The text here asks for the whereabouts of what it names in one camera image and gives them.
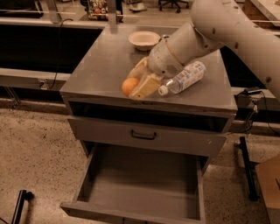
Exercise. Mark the closed grey upper drawer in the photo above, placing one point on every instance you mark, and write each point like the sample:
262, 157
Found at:
152, 137

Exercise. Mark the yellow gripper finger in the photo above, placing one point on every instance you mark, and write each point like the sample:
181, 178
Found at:
140, 69
147, 86

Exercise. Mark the black metal stand leg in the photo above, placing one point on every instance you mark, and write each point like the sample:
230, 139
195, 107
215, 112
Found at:
252, 193

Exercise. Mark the white paper bowl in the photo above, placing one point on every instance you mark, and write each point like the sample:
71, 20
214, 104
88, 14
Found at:
143, 40

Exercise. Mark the grey drawer cabinet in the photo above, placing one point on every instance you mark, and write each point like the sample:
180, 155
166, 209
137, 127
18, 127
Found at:
94, 90

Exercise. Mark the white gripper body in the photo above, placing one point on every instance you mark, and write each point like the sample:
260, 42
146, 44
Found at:
162, 60

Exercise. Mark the cardboard box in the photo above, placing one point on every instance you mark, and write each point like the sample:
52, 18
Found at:
268, 175

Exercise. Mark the orange fruit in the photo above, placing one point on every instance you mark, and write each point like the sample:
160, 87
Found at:
129, 85

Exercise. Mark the open grey middle drawer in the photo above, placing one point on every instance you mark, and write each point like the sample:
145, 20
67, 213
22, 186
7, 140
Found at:
124, 185

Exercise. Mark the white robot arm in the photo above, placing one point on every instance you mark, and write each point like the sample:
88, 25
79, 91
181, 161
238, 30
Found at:
214, 24

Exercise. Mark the black bar bottom left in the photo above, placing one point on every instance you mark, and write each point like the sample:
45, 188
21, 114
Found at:
23, 196

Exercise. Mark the clear plastic water bottle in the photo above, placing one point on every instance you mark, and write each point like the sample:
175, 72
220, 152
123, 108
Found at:
191, 74

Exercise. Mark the black office chair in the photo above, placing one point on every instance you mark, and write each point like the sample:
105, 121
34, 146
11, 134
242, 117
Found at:
177, 3

